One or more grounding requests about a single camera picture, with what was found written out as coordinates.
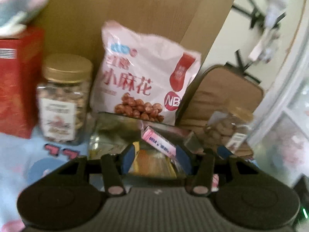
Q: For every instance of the red gift bag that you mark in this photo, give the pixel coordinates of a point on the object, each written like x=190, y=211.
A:
x=21, y=62

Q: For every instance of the pecan jar right gold lid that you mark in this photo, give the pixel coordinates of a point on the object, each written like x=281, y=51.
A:
x=228, y=127

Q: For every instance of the black sheep printed box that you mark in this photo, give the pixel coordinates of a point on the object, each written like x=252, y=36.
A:
x=113, y=133

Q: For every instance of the cardboard sheet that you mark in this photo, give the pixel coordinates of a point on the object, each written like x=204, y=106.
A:
x=74, y=26

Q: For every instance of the pink grey plush toy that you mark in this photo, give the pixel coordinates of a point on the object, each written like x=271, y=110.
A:
x=16, y=14

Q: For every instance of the white power strip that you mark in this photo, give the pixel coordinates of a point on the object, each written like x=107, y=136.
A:
x=268, y=44

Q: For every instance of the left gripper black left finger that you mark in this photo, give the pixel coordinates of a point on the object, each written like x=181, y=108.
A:
x=114, y=166

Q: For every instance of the pink snack packet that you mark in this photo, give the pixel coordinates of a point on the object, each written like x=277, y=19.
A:
x=162, y=140

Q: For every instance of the nut jar left gold lid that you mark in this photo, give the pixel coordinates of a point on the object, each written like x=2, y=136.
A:
x=62, y=97

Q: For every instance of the pig cartoon bed sheet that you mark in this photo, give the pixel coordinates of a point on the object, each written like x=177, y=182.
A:
x=23, y=162

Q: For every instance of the window frame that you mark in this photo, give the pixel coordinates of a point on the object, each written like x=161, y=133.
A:
x=280, y=138

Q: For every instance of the pink snack bag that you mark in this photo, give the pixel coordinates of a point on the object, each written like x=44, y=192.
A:
x=142, y=75

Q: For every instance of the brown seat cushion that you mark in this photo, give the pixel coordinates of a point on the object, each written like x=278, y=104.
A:
x=211, y=92

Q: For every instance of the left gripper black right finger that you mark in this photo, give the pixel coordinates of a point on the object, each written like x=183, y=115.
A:
x=199, y=170

